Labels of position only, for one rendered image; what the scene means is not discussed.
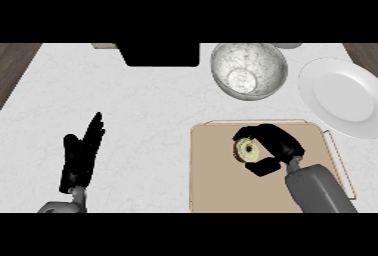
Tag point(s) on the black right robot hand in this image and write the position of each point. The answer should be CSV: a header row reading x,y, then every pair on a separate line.
x,y
281,144

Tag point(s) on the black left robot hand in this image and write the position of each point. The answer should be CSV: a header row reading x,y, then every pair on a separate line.
x,y
79,160

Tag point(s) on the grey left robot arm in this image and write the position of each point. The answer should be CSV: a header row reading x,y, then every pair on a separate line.
x,y
67,203

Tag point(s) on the tan wooden tray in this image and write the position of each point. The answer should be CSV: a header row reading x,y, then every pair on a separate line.
x,y
237,186

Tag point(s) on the white round plate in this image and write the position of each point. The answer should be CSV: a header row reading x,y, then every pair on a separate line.
x,y
345,96

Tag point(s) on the marbled white bowl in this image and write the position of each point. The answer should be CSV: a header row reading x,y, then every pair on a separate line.
x,y
249,71

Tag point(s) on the pale grey object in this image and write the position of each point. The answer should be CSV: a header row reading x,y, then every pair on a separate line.
x,y
287,45

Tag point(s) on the green and beige object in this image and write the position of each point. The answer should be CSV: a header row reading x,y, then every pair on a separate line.
x,y
104,45

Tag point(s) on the black appliance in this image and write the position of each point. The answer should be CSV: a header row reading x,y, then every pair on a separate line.
x,y
161,54

